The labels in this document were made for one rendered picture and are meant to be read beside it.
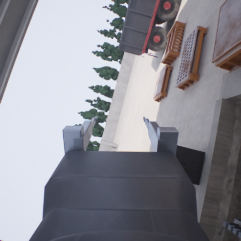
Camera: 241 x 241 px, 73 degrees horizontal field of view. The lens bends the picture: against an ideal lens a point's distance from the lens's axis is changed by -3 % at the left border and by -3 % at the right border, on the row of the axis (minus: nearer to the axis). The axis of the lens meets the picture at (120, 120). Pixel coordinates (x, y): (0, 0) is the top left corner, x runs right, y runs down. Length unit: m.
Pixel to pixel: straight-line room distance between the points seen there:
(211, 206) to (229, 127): 1.13
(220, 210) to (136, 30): 6.99
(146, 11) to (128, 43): 1.45
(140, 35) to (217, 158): 6.43
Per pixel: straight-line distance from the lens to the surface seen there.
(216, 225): 2.94
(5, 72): 5.06
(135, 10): 8.07
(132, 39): 8.06
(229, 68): 3.01
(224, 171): 2.81
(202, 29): 4.48
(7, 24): 5.22
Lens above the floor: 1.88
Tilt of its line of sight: 3 degrees down
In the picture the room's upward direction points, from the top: 76 degrees counter-clockwise
